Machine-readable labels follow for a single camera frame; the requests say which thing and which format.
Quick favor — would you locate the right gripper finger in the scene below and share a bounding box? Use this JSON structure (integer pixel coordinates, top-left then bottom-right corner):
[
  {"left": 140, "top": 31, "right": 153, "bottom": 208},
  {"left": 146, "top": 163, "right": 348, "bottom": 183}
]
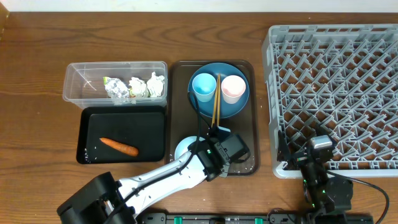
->
[
  {"left": 315, "top": 124, "right": 331, "bottom": 140},
  {"left": 277, "top": 131, "right": 291, "bottom": 162}
]

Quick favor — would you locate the light blue bowl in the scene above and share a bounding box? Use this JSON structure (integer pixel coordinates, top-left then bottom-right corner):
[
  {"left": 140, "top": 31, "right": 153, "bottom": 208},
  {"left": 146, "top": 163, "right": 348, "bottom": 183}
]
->
[{"left": 174, "top": 136, "right": 197, "bottom": 161}]

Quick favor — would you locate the pink cup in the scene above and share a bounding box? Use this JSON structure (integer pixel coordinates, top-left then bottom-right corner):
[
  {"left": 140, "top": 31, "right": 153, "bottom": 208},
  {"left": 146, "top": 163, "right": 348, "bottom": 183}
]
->
[{"left": 221, "top": 75, "right": 246, "bottom": 104}]

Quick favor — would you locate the white tissue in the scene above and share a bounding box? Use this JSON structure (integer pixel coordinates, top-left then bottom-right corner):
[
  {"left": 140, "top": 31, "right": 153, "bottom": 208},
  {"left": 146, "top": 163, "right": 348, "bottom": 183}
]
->
[
  {"left": 147, "top": 72, "right": 165, "bottom": 98},
  {"left": 129, "top": 77, "right": 149, "bottom": 98}
]

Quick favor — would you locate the orange carrot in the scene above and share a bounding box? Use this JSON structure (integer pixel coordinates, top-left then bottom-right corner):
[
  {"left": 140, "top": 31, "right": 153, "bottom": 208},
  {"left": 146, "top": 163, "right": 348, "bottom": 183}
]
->
[{"left": 99, "top": 138, "right": 139, "bottom": 157}]

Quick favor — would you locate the foil wrapper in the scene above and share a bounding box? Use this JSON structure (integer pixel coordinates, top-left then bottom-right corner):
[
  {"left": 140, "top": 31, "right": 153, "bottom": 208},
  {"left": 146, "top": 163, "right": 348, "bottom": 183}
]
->
[{"left": 103, "top": 77, "right": 129, "bottom": 98}]

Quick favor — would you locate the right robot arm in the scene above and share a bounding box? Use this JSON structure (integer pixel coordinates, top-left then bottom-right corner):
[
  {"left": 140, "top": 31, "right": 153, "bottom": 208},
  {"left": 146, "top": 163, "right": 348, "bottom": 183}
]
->
[{"left": 277, "top": 126, "right": 353, "bottom": 223}]

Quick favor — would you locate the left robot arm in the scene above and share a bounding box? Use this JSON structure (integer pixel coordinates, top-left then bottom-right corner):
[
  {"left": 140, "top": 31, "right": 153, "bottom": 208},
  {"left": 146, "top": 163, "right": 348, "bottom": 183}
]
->
[{"left": 57, "top": 134, "right": 249, "bottom": 223}]

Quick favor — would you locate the grey dishwasher rack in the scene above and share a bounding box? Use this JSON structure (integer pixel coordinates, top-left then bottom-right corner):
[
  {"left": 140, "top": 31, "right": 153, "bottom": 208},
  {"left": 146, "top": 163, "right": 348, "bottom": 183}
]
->
[{"left": 262, "top": 24, "right": 397, "bottom": 179}]

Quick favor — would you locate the dark blue plate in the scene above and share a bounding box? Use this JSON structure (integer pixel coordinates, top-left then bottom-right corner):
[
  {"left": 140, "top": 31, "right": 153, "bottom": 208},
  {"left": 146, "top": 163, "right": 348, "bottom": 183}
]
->
[{"left": 188, "top": 62, "right": 250, "bottom": 119}]

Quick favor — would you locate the brown serving tray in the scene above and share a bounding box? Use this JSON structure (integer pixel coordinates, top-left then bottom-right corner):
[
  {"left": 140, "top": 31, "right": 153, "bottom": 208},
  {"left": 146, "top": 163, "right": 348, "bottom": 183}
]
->
[{"left": 165, "top": 60, "right": 260, "bottom": 177}]

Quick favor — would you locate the left wooden chopstick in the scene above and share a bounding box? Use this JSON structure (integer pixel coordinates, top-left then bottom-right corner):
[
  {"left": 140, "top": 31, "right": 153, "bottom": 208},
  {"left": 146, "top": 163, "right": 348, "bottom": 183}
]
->
[{"left": 211, "top": 74, "right": 218, "bottom": 127}]

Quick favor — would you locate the wooden chopstick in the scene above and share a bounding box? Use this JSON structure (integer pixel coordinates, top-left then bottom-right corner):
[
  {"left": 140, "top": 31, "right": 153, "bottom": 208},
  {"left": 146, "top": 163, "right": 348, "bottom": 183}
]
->
[
  {"left": 211, "top": 74, "right": 218, "bottom": 127},
  {"left": 216, "top": 73, "right": 221, "bottom": 126}
]

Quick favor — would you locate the light blue cup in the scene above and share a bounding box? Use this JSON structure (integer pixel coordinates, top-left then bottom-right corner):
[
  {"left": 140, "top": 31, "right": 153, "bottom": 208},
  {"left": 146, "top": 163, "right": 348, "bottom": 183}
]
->
[{"left": 192, "top": 73, "right": 216, "bottom": 103}]

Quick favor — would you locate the right wooden chopstick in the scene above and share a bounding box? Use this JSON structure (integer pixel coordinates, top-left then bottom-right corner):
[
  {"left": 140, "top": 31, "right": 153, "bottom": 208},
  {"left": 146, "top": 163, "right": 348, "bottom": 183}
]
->
[{"left": 216, "top": 73, "right": 221, "bottom": 126}]

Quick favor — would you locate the black plastic tray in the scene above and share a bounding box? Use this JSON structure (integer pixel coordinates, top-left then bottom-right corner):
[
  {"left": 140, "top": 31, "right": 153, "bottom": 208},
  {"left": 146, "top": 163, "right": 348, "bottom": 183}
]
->
[{"left": 76, "top": 106, "right": 166, "bottom": 164}]

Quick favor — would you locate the clear plastic bin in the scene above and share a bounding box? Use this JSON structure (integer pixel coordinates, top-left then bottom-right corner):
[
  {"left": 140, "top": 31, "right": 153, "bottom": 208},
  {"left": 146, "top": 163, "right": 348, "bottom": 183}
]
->
[{"left": 63, "top": 61, "right": 168, "bottom": 109}]

